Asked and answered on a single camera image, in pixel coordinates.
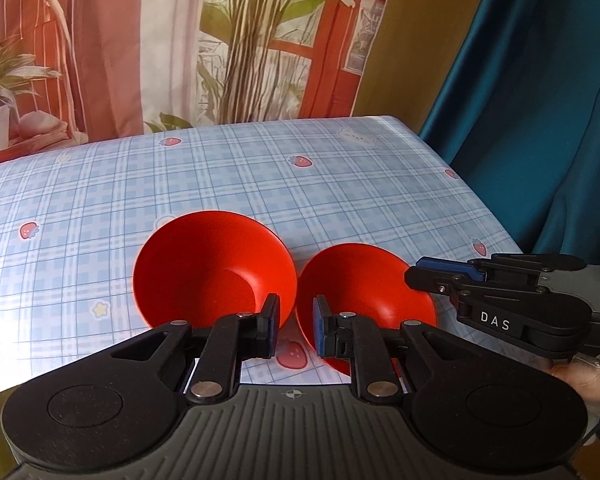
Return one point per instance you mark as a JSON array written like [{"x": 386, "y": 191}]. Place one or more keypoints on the red plastic bowl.
[
  {"x": 205, "y": 260},
  {"x": 370, "y": 285}
]

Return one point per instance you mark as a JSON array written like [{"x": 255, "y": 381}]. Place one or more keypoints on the person's right hand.
[{"x": 580, "y": 377}]

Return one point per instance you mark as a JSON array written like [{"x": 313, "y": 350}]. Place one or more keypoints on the blue curtain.
[{"x": 530, "y": 110}]

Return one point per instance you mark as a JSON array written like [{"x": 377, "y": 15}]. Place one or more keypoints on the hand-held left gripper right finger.
[{"x": 321, "y": 327}]

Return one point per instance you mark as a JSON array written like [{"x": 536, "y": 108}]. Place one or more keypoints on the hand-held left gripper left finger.
[{"x": 270, "y": 327}]

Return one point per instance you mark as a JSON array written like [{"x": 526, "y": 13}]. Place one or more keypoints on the blue checked tablecloth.
[{"x": 230, "y": 175}]

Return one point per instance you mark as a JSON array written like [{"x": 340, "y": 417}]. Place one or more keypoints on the printed room scene backdrop cloth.
[{"x": 130, "y": 35}]

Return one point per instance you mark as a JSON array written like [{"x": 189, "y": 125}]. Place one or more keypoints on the yellow wooden panel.
[{"x": 420, "y": 50}]

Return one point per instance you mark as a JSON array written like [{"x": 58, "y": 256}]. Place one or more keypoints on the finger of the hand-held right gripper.
[
  {"x": 450, "y": 266},
  {"x": 430, "y": 280}
]

